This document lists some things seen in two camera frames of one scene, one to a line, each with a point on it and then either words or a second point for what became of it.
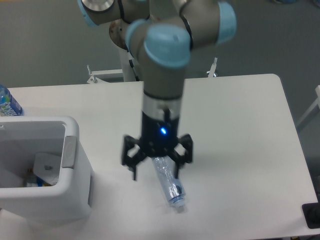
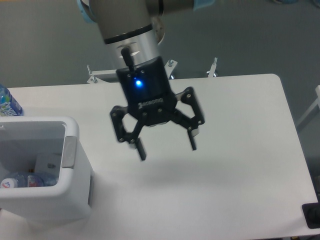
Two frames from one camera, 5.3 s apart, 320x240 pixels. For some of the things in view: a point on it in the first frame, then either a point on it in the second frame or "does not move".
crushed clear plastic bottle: x=175 y=188 -> x=29 y=179
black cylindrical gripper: x=158 y=138 -> x=146 y=90
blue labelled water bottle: x=9 y=106 does not move
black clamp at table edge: x=311 y=214 does not move
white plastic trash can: x=22 y=137 does not move
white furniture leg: x=316 y=102 does not move
